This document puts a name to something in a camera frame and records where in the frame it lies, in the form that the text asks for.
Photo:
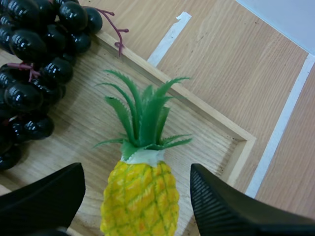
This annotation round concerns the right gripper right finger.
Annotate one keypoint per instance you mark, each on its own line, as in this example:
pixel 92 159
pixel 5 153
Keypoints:
pixel 221 211

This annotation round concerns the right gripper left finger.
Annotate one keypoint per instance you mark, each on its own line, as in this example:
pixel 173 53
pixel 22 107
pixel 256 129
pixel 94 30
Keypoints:
pixel 41 204

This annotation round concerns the yellow toy pineapple green crown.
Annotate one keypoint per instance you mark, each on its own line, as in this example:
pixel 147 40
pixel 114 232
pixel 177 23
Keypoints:
pixel 141 196

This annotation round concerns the shallow wooden tray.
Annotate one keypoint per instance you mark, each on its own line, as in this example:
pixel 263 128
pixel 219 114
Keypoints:
pixel 83 123

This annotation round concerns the bunch of dark toy grapes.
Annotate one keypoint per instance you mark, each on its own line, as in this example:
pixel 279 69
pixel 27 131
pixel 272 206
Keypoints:
pixel 32 71

